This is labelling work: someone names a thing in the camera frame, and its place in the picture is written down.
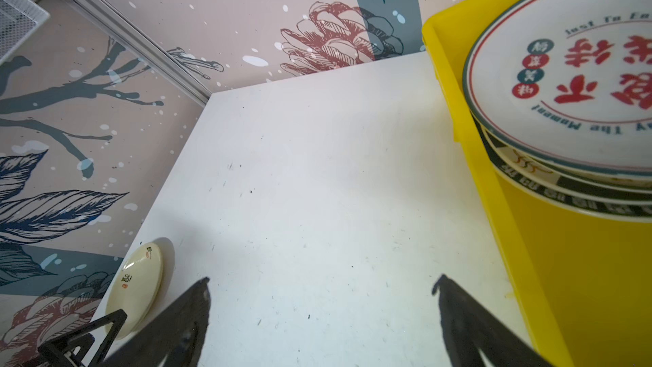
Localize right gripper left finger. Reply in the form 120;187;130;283
102;278;211;367

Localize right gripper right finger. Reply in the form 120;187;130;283
432;275;552;367

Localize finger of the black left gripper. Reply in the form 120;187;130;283
20;309;127;367

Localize cream yellow small plate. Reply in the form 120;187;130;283
105;242;164;340

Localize yellow plastic bin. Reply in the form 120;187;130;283
422;0;651;366

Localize white plate dark green rim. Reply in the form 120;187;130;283
475;123;651;223

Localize white plate red characters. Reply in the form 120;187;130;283
463;0;651;178

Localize white plate black flower outline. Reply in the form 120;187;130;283
482;129;651;196

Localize white wire mesh basket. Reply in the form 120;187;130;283
1;0;50;63

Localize aluminium corner post left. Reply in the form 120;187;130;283
9;0;212;108

